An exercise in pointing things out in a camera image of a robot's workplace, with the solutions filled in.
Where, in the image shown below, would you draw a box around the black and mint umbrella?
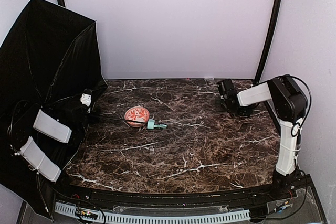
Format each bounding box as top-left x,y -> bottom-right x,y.
0,0 -> 168,222

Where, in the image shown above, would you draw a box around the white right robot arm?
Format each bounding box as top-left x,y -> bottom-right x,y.
216,74 -> 312,199

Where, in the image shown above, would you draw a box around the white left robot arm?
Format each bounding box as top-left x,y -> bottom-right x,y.
8,89 -> 94,182

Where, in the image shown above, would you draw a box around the orange patterned ceramic bowl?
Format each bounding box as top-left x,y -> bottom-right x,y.
124,106 -> 150,127

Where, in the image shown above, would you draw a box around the grey slotted cable duct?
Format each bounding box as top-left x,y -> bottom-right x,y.
55,202 -> 250,223

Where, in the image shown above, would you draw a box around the black front table rail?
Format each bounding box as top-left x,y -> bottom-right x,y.
54,183 -> 298,210

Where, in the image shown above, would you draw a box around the black right corner post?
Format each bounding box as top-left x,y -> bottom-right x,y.
253,0 -> 281,84

